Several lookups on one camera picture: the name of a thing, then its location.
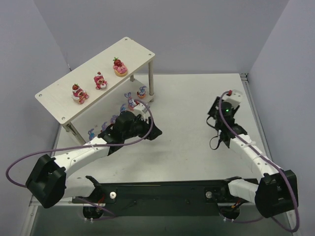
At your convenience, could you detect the purple bunny with pink base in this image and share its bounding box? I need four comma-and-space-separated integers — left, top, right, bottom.
120, 104, 127, 113

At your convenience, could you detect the small purple bunny figure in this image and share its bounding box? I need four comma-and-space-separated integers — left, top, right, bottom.
101, 122, 107, 132

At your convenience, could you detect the purple bunny with blue bow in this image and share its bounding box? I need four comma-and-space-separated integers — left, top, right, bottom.
88, 128, 95, 141

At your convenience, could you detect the pink bear with strawberry hat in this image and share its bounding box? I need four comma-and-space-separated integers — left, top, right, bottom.
94, 72, 107, 90

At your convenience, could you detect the pink striped bear with strawberry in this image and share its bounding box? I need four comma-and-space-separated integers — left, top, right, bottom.
72, 84, 89, 104

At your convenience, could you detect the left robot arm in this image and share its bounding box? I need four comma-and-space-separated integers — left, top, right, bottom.
26, 111, 162, 208

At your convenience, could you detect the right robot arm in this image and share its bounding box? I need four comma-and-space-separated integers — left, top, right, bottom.
208, 93, 298, 218

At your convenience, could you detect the white wooden two-tier shelf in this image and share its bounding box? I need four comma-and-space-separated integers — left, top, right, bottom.
35, 37, 155, 144

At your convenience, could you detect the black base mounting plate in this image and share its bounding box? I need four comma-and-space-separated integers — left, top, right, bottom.
82, 180, 243, 219

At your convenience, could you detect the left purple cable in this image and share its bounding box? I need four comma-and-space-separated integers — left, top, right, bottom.
5, 99, 155, 189

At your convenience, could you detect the purple cable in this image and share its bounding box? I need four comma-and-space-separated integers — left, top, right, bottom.
5, 99, 155, 189
219, 90, 301, 233

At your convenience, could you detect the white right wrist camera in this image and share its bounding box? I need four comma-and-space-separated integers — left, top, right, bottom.
223, 89, 243, 108

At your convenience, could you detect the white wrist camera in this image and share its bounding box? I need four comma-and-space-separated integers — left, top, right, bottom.
132, 103, 150, 120
223, 89, 243, 108

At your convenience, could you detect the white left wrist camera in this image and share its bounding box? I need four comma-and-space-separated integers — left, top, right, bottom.
132, 103, 150, 120

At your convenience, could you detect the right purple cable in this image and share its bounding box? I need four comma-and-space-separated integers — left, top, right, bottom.
219, 90, 301, 233

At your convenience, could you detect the aluminium frame rail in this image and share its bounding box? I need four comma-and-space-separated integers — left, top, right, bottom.
29, 196, 74, 208

